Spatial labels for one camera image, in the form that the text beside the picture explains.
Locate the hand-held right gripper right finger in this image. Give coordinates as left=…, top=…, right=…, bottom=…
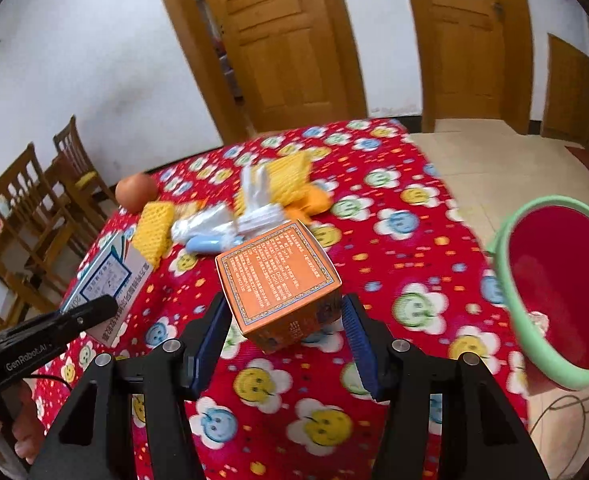
left=342, top=294, right=550, bottom=480

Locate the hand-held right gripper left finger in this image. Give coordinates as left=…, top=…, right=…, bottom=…
left=27, top=292, right=232, bottom=480

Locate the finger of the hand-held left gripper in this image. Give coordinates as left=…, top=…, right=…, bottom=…
left=57, top=295, right=118, bottom=333

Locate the orange printed cardboard box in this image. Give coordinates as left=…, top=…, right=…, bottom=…
left=215, top=219, right=344, bottom=355

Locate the red bucket with green rim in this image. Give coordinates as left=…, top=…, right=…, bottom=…
left=485, top=196, right=589, bottom=398

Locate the person's left hand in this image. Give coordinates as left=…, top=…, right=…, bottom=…
left=9, top=400, right=45, bottom=466

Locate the white box with blue label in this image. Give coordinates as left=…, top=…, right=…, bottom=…
left=58, top=230, right=148, bottom=347

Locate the yellow foam fruit net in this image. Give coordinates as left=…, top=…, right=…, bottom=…
left=133, top=201, right=175, bottom=267
left=259, top=151, right=313, bottom=202

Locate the blue and white tube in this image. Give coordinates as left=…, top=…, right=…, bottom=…
left=187, top=232, right=244, bottom=257

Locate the red flower-print tablecloth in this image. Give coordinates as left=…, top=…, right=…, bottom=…
left=32, top=119, right=530, bottom=480

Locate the wooden chair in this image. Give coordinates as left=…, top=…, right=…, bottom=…
left=0, top=142, right=102, bottom=313
left=52, top=116, right=121, bottom=211

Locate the round orange fruit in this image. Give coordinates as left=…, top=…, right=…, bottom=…
left=115, top=173, right=158, bottom=211

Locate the orange plastic bag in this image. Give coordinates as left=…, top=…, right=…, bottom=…
left=284, top=185, right=333, bottom=219

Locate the wooden panel door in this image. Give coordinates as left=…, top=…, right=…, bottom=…
left=149, top=0, right=370, bottom=143

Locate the wooden door with metal lock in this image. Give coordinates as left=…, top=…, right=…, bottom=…
left=399, top=0, right=534, bottom=134

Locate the low wooden panel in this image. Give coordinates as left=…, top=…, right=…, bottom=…
left=541, top=33, right=589, bottom=150

